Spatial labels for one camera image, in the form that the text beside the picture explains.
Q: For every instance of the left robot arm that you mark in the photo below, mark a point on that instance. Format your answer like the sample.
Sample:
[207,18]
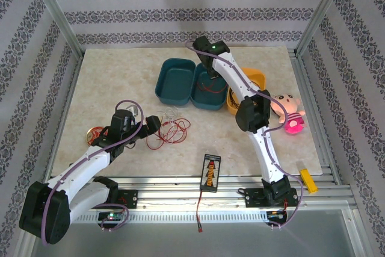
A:
[84,166]

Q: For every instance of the pink plush doll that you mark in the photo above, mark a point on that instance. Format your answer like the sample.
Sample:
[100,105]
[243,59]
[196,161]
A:
[290,115]

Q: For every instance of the right controller board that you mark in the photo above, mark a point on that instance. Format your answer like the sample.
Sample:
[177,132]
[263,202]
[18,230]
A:
[275,215]

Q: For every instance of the teal plastic bin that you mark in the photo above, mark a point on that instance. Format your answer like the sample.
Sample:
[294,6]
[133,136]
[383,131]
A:
[176,84]
[207,100]

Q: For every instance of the yellow block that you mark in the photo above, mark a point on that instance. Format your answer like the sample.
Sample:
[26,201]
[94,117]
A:
[308,180]

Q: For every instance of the orange plastic bin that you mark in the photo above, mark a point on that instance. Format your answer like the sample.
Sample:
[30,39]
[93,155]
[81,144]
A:
[261,76]

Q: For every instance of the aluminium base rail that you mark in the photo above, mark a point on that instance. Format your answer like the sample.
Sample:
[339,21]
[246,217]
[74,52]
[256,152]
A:
[168,201]

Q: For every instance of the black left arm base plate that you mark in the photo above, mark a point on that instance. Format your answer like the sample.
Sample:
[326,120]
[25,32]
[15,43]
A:
[130,198]

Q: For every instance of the aluminium side rail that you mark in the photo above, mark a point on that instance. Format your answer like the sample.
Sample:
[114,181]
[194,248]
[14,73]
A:
[298,67]
[75,67]

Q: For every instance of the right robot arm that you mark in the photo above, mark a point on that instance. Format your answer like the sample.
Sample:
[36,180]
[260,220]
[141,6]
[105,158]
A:
[234,73]

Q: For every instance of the black battery pack orange print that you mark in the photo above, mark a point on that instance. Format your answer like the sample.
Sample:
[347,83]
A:
[210,172]

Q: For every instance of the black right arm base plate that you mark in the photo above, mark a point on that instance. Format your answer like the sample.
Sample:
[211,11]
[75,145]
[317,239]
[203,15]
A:
[252,196]

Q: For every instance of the controller board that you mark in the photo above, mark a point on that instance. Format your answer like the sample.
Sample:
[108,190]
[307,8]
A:
[111,216]
[275,215]

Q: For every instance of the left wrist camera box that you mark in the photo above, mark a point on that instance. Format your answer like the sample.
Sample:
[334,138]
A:
[131,110]

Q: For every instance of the grey metal panel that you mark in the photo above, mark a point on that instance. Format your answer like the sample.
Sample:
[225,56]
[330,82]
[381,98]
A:
[180,242]

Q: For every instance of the left controller board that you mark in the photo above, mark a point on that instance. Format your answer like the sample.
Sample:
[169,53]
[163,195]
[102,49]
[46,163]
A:
[111,216]

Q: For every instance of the red round tin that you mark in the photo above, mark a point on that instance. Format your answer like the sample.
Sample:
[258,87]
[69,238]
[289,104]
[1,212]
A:
[93,133]

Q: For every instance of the aluminium frame post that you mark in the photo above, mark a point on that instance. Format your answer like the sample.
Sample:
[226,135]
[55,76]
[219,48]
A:
[323,13]
[56,13]

